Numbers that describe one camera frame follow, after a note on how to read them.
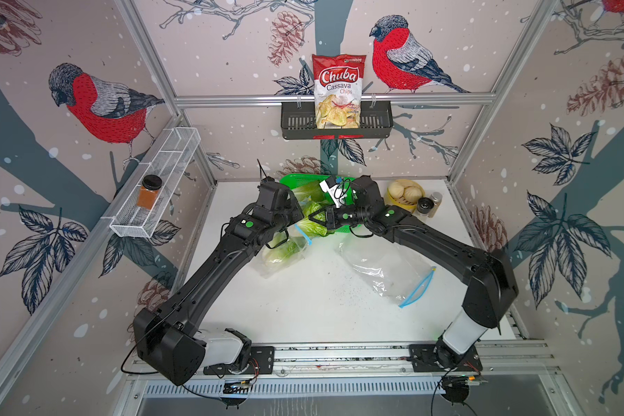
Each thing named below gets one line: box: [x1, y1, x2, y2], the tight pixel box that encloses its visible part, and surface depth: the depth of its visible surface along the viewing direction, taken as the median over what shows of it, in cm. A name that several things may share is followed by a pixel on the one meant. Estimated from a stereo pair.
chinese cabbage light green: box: [296, 201, 329, 236], surface depth 76 cm
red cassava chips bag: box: [312, 53, 367, 130], surface depth 87 cm
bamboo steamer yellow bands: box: [385, 179, 426, 213], surface depth 110 cm
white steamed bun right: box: [403, 185, 423, 204], surface depth 110 cm
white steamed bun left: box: [388, 181, 405, 199], surface depth 109 cm
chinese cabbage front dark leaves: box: [261, 232, 306, 265], surface depth 87 cm
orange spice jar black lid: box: [136, 174, 163, 210], surface depth 68 cm
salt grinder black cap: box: [416, 196, 435, 215], surface depth 100 cm
